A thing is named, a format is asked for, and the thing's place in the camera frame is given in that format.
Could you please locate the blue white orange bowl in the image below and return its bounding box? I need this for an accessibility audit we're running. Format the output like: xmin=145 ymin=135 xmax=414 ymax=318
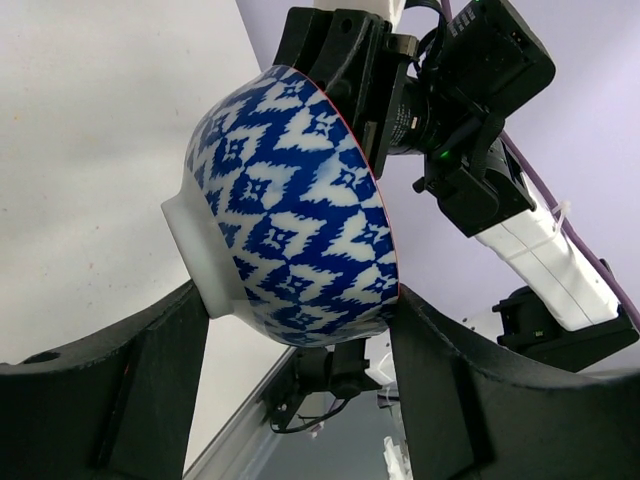
xmin=162 ymin=66 xmax=399 ymax=347

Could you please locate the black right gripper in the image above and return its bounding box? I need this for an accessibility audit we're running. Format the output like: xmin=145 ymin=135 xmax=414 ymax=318
xmin=273 ymin=7 xmax=445 ymax=178

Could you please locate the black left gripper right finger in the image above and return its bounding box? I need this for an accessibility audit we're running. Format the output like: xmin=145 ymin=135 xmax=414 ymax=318
xmin=390 ymin=287 xmax=639 ymax=479

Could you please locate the aluminium frame rail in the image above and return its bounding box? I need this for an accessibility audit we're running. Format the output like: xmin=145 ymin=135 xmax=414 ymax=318
xmin=183 ymin=348 xmax=294 ymax=479

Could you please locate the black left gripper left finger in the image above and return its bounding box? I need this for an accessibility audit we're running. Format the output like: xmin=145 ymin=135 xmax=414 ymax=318
xmin=1 ymin=282 xmax=209 ymax=479

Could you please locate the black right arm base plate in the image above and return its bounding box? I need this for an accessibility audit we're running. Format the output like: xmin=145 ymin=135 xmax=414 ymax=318
xmin=261 ymin=332 xmax=399 ymax=435

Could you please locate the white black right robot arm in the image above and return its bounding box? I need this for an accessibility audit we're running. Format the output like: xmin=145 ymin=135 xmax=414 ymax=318
xmin=275 ymin=1 xmax=639 ymax=372

